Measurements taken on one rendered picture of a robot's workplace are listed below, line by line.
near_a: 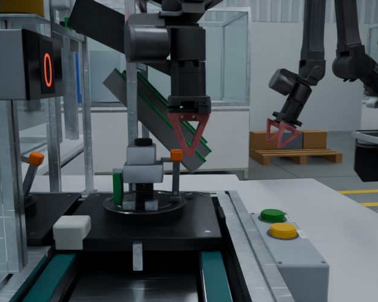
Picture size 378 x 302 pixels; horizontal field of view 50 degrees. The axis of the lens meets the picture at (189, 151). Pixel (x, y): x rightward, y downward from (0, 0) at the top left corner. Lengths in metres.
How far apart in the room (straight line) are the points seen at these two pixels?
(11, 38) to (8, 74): 0.04
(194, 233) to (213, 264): 0.06
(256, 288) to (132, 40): 0.38
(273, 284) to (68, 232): 0.29
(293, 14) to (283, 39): 0.58
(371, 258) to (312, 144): 5.83
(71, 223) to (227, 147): 4.26
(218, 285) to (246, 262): 0.05
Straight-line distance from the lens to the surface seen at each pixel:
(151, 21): 0.65
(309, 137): 6.62
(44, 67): 0.50
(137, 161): 0.66
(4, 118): 0.51
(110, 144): 4.68
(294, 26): 10.01
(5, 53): 0.46
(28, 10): 0.50
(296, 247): 0.61
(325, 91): 10.29
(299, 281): 0.56
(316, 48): 1.31
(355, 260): 0.85
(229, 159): 4.85
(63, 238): 0.62
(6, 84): 0.46
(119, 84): 0.91
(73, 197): 0.82
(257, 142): 6.33
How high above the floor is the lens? 1.19
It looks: 10 degrees down
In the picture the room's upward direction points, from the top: straight up
